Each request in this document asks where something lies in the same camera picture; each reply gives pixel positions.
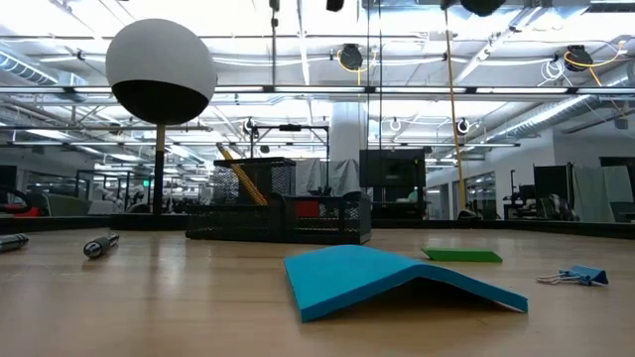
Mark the grey cover cloth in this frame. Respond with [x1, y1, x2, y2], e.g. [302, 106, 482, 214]
[293, 158, 361, 197]

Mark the red box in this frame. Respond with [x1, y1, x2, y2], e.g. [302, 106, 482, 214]
[296, 200, 320, 219]

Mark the yellow pencil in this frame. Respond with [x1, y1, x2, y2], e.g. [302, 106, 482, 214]
[215, 143, 269, 207]

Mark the blue sticky note pad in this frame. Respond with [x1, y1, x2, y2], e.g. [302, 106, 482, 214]
[283, 244, 530, 323]

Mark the green sticky note pad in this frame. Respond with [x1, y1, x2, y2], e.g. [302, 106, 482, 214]
[421, 246, 504, 264]

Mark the blue binder clip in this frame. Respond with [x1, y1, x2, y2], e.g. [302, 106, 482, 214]
[536, 265, 610, 288]

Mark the black mesh desk organizer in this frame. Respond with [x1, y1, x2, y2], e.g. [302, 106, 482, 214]
[185, 157, 373, 246]

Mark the white and black globe lamp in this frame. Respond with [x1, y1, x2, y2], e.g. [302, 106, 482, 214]
[105, 18, 218, 232]

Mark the yellow hanging cable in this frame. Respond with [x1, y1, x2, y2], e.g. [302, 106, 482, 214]
[443, 9, 468, 214]

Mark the black ceiling cable reel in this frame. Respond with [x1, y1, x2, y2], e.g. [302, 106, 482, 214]
[338, 43, 365, 71]
[564, 44, 595, 73]

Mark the black cabinet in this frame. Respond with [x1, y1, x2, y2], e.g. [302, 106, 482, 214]
[359, 148, 427, 220]

